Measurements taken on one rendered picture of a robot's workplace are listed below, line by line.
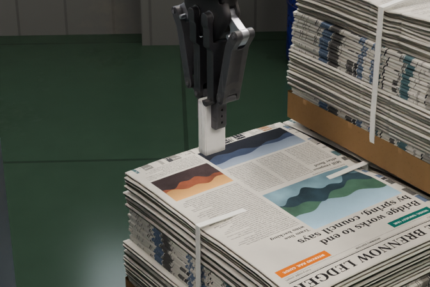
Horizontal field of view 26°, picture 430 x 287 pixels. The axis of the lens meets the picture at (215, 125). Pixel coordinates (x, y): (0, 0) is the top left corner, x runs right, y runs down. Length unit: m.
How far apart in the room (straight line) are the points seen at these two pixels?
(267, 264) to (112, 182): 1.98
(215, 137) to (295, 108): 0.33
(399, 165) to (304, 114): 0.20
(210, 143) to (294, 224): 0.15
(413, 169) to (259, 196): 0.20
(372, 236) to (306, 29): 0.36
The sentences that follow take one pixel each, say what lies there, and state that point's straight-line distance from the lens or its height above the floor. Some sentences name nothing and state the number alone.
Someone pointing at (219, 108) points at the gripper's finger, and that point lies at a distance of 1.08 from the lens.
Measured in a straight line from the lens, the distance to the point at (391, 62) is 1.24.
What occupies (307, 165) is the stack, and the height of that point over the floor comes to 0.83.
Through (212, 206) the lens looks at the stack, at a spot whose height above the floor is 0.83.
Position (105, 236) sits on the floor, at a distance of 2.75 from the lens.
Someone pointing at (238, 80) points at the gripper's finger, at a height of 1.03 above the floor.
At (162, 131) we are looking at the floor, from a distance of 3.38.
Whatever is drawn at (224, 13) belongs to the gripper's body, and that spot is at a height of 1.11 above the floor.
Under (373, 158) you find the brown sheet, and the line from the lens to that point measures 1.30.
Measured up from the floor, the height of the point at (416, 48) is 1.02.
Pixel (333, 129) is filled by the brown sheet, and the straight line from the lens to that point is 1.35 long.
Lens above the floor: 1.42
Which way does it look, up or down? 25 degrees down
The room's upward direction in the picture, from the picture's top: straight up
